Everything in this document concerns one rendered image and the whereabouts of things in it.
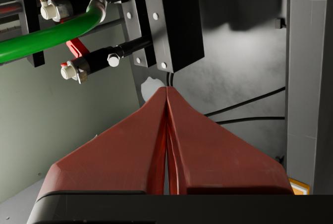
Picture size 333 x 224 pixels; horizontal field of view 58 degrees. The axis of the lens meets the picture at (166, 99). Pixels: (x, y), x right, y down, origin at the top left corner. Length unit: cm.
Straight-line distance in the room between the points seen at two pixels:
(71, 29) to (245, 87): 41
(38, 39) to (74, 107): 55
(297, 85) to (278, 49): 15
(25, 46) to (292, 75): 30
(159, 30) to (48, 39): 26
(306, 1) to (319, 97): 11
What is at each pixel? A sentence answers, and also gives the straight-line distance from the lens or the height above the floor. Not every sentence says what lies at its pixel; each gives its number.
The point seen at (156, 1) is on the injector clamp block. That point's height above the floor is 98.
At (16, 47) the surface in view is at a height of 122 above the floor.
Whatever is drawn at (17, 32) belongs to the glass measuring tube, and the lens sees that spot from 66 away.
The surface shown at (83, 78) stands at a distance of 40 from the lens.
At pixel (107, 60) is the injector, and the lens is 44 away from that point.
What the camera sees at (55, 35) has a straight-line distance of 24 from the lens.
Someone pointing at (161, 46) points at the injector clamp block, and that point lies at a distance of 48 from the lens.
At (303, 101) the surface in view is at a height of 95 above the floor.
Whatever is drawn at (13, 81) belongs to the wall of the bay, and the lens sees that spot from 70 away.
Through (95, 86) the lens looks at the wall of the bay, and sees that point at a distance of 79.
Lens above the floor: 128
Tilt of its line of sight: 36 degrees down
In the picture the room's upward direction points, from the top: 120 degrees counter-clockwise
